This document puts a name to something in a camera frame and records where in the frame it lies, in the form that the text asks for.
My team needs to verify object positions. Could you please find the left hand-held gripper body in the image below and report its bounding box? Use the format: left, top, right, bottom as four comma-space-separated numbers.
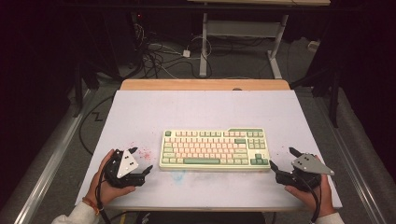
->
104, 148, 148, 189

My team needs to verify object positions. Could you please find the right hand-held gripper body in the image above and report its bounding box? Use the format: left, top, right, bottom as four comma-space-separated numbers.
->
275, 152, 336, 192

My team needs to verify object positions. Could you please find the green and pink keyboard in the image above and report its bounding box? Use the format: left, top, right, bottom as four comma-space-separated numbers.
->
159, 127, 272, 172

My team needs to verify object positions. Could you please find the person's left hand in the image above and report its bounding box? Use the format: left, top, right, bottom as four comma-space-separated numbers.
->
85, 148, 136, 208

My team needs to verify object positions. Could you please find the person's right hand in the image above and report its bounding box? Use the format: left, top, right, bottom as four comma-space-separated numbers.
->
284, 155, 337, 218

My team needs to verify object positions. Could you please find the person's right white sleeve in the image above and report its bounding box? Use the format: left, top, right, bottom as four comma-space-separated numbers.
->
314, 212, 345, 224

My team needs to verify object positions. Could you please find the person's white sleeve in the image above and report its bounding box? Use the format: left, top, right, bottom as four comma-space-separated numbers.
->
50, 200, 101, 224
314, 212, 345, 224

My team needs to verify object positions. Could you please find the black stand leg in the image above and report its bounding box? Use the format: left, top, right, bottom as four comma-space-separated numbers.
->
290, 66, 340, 129
73, 62, 101, 119

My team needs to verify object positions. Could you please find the person's left white sleeve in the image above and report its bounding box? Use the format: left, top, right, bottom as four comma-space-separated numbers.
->
50, 200, 101, 224

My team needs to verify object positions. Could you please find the wooden table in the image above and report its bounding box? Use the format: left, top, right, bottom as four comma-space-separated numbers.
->
120, 78, 291, 91

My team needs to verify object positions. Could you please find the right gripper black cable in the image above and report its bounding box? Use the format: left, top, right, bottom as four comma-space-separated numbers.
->
292, 172, 322, 224

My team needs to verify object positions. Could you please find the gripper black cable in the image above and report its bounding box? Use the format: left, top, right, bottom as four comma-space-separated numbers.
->
292, 172, 322, 224
94, 169, 112, 224

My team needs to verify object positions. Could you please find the aluminium rail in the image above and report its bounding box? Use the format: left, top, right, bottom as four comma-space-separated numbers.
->
13, 89, 97, 224
314, 96, 387, 224

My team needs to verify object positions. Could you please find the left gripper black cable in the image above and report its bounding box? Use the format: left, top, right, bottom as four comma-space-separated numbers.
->
94, 169, 112, 224

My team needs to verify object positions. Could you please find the orange bracelet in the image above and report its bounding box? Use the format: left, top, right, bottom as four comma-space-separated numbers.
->
81, 196, 101, 217

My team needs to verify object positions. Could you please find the black floor cable loop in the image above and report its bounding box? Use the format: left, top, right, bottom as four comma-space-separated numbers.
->
78, 94, 115, 157

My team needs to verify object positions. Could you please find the tangle of floor cables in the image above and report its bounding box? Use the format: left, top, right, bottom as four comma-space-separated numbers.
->
129, 12, 204, 79

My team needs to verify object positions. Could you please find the white metal desk frame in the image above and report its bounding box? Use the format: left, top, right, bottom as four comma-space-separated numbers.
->
186, 0, 332, 79

